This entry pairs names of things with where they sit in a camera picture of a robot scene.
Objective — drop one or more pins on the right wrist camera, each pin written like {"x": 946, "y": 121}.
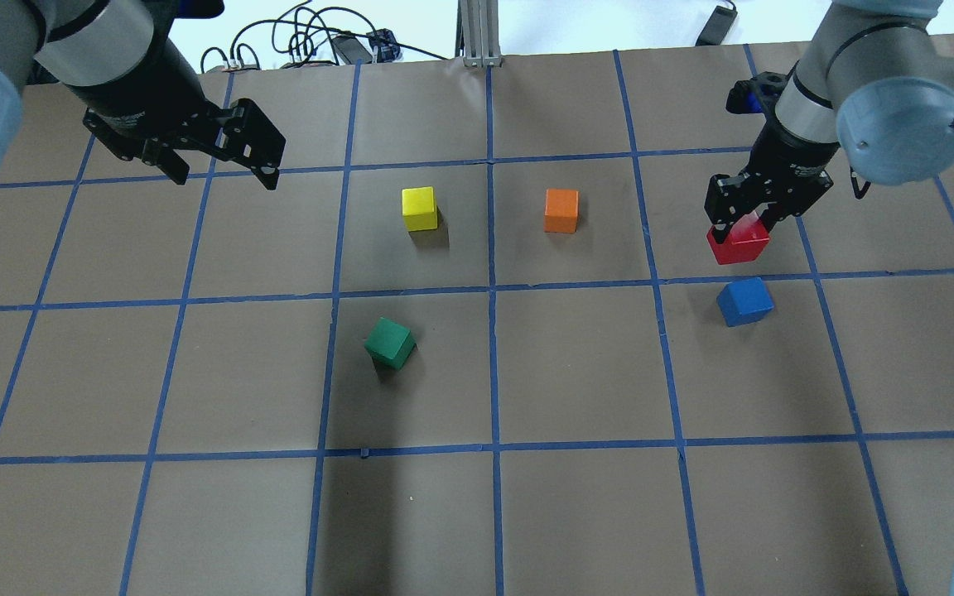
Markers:
{"x": 759, "y": 94}

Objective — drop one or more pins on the orange wooden block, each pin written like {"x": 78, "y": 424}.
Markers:
{"x": 561, "y": 210}

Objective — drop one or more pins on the yellow wooden block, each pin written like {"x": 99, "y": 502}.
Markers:
{"x": 419, "y": 209}

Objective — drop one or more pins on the green wooden block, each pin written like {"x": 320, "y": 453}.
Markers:
{"x": 390, "y": 343}

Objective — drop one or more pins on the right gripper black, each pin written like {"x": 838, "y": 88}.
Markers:
{"x": 790, "y": 155}

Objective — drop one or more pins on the black power adapter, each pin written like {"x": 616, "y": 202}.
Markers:
{"x": 717, "y": 25}

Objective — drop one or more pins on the aluminium frame post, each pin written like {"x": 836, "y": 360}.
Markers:
{"x": 477, "y": 34}

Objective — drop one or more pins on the blue wooden block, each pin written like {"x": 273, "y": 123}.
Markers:
{"x": 745, "y": 301}

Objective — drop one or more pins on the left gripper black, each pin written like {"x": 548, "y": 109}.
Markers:
{"x": 136, "y": 97}

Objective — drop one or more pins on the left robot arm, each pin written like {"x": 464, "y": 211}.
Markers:
{"x": 29, "y": 37}

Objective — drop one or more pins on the red wooden block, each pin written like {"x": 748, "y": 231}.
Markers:
{"x": 745, "y": 242}

